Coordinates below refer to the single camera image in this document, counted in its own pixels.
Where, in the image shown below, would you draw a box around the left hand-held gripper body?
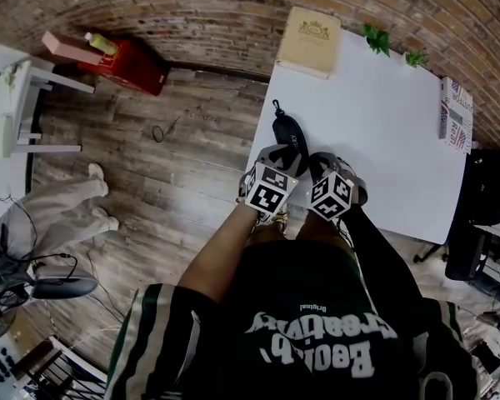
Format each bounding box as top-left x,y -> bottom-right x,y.
237,161 -> 300,221

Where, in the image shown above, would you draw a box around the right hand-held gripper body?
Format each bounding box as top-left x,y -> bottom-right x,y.
307,169 -> 368,223

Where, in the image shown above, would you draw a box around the black zippered pouch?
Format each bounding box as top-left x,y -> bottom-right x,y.
271,98 -> 312,178

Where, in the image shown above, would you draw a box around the person's right forearm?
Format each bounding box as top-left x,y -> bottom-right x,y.
339,202 -> 422,308

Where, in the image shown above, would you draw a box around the person's left forearm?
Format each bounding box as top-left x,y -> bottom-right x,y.
177,204 -> 272,303

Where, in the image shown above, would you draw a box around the person's left shoe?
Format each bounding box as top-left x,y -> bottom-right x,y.
253,209 -> 291,236

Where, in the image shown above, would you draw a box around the person's brown trousers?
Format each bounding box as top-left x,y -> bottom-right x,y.
249,210 -> 359,266

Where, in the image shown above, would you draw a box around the beige hardcover book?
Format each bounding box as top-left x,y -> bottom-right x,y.
274,6 -> 343,81

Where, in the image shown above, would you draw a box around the patterned paper box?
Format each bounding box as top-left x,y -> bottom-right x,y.
437,76 -> 475,156

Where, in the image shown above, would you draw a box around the spiky potted plant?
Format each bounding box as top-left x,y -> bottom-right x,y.
404,47 -> 429,69

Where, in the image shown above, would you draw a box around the broad-leaf potted plant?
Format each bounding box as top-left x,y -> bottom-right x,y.
361,22 -> 393,58

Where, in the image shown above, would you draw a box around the person's green striped jersey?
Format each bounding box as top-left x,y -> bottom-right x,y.
106,239 -> 480,400

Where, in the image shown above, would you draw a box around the black office chair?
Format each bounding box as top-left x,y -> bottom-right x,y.
412,222 -> 500,283

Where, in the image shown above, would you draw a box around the red box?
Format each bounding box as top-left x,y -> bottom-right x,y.
77,38 -> 171,98

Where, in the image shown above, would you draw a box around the yellow-green drink bottle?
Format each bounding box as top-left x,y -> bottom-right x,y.
83,32 -> 121,56

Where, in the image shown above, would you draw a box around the dark oval device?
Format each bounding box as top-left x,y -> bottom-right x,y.
31,276 -> 100,302

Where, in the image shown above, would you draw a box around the pink long box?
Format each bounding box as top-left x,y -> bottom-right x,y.
41,30 -> 105,66

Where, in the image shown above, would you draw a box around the white side table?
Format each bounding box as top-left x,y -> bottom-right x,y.
0,54 -> 97,160

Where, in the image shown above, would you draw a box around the black metal rack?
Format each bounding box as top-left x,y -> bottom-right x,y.
7,335 -> 109,400

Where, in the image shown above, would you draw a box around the trailing green plant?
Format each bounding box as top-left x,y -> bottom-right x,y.
0,58 -> 22,99

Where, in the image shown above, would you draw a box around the black floor cable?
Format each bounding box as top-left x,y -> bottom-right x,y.
151,117 -> 183,143

